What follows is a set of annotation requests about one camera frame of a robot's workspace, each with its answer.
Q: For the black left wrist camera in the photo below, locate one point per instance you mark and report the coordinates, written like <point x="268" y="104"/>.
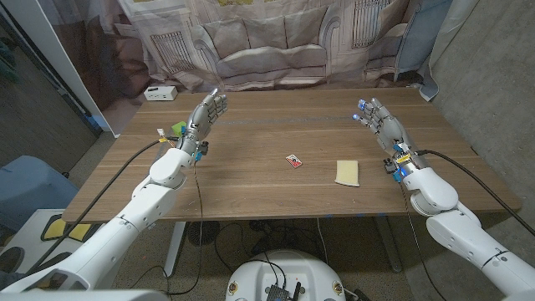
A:
<point x="204" y="148"/>

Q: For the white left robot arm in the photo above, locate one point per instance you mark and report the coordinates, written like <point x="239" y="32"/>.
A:
<point x="125" y="226"/>

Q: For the grey table leg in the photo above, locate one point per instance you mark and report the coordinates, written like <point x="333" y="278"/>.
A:
<point x="388" y="246"/>

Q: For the white floor platform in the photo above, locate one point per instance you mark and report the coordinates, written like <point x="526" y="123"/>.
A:
<point x="25" y="238"/>

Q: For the pale grey hanging cloth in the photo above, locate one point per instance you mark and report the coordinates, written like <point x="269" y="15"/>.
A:
<point x="443" y="50"/>

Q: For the green cube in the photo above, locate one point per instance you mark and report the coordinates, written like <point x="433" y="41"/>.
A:
<point x="179" y="129"/>

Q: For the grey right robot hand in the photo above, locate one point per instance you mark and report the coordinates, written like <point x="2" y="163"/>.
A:
<point x="386" y="127"/>

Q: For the black round floor fan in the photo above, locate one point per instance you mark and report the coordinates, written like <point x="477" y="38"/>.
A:
<point x="209" y="234"/>

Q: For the white partition panel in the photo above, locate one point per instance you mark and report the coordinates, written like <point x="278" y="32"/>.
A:
<point x="60" y="54"/>

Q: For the pale yellow sponge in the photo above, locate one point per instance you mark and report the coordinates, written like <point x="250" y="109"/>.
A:
<point x="347" y="173"/>

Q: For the small red card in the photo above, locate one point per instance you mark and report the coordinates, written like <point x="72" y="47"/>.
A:
<point x="293" y="161"/>

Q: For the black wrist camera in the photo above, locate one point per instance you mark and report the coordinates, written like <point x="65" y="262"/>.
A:
<point x="204" y="148"/>
<point x="390" y="166"/>

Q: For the white power strip box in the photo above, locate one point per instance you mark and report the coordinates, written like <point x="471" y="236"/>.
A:
<point x="160" y="93"/>

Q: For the white table leg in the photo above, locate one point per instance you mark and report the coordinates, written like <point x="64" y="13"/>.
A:
<point x="175" y="246"/>

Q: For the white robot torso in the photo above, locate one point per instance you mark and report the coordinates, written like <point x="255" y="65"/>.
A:
<point x="309" y="271"/>

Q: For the blue upholstered chair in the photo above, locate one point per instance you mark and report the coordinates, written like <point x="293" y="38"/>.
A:
<point x="29" y="184"/>

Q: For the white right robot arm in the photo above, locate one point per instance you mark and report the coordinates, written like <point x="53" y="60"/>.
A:
<point x="460" y="234"/>

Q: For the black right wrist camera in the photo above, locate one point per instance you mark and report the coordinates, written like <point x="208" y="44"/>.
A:
<point x="390" y="166"/>

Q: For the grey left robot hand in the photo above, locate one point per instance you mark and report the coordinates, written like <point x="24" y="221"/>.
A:
<point x="202" y="121"/>

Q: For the yellow pad with black rim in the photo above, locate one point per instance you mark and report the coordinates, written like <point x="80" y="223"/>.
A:
<point x="54" y="229"/>

